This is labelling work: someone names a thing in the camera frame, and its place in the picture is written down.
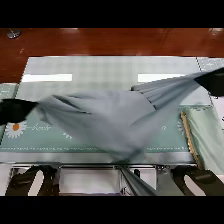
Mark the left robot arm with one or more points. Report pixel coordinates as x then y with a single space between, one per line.
13 111

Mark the grey shirt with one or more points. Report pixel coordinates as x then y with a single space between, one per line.
113 116

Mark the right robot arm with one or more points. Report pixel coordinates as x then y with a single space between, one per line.
211 81

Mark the small round silver object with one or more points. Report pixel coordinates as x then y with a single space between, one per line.
14 33

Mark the silver frame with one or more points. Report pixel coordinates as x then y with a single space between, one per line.
136 186

